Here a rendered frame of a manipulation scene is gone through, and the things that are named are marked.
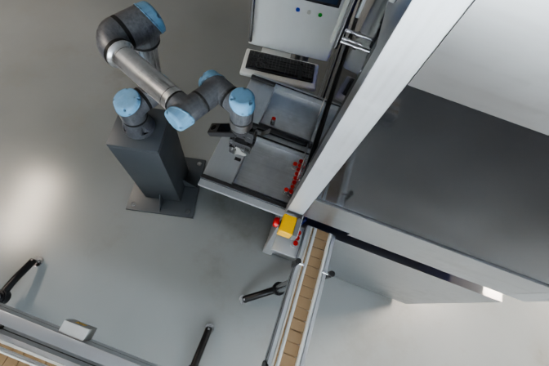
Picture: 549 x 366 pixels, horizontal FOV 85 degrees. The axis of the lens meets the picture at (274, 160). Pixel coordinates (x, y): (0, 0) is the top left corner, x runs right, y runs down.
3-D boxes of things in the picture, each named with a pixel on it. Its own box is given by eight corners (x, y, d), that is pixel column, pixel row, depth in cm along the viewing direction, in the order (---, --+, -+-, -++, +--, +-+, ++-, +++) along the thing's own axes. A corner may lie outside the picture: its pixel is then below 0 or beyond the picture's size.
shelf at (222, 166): (335, 104, 165) (336, 102, 163) (299, 223, 133) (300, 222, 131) (253, 75, 166) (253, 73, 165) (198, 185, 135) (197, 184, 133)
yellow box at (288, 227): (298, 224, 123) (301, 219, 116) (292, 240, 120) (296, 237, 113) (281, 217, 123) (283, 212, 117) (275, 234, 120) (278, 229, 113)
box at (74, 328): (97, 328, 140) (89, 329, 132) (91, 340, 138) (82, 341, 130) (73, 319, 141) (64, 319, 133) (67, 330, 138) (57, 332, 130)
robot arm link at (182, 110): (70, 24, 92) (177, 118, 80) (102, 10, 97) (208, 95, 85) (87, 54, 102) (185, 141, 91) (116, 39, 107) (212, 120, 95)
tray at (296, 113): (334, 109, 161) (336, 105, 158) (322, 149, 149) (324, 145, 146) (274, 87, 162) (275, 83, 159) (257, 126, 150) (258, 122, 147)
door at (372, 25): (335, 89, 124) (412, -71, 71) (306, 179, 104) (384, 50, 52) (333, 88, 124) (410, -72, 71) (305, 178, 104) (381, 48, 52)
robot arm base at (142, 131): (118, 136, 147) (112, 126, 138) (128, 111, 154) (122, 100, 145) (150, 141, 148) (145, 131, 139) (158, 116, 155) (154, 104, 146)
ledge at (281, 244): (310, 232, 132) (311, 231, 130) (301, 261, 126) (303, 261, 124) (280, 220, 132) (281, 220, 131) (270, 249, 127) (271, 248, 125)
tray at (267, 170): (318, 162, 146) (319, 159, 142) (303, 211, 134) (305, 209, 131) (252, 138, 146) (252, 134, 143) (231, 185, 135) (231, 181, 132)
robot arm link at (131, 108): (114, 114, 141) (104, 96, 129) (139, 99, 147) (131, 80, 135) (131, 131, 139) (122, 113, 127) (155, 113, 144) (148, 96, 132)
